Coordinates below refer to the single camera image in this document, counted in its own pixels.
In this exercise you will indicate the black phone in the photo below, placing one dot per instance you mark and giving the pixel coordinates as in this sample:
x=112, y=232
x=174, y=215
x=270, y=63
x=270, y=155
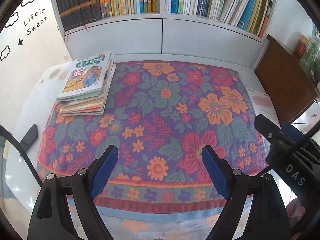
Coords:
x=30, y=137

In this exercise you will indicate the white bookshelf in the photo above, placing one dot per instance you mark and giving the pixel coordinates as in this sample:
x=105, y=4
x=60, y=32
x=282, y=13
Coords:
x=200, y=28

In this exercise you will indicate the brown wooden cabinet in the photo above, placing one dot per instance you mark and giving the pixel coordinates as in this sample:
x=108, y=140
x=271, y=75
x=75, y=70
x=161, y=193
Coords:
x=290, y=89

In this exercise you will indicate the right hand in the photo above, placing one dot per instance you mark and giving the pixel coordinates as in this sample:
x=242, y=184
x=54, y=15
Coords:
x=295, y=211

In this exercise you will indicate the white pink book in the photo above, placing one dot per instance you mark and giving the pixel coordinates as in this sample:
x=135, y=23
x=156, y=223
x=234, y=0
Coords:
x=262, y=104

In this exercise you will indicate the black book set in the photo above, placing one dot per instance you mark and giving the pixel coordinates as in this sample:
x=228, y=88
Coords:
x=76, y=13

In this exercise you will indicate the stack of books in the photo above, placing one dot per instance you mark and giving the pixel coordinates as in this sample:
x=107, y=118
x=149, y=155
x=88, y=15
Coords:
x=87, y=85

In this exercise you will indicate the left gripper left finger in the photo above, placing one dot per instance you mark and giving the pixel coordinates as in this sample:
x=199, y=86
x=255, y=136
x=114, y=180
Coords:
x=51, y=218

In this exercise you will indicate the floral quilted mat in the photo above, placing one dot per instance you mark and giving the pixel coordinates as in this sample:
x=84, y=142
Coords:
x=160, y=115

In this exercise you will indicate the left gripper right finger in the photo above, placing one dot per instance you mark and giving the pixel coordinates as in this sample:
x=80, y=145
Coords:
x=267, y=218

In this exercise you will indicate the glass vase with plant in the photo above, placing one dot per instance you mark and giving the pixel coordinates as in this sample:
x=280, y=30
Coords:
x=308, y=59

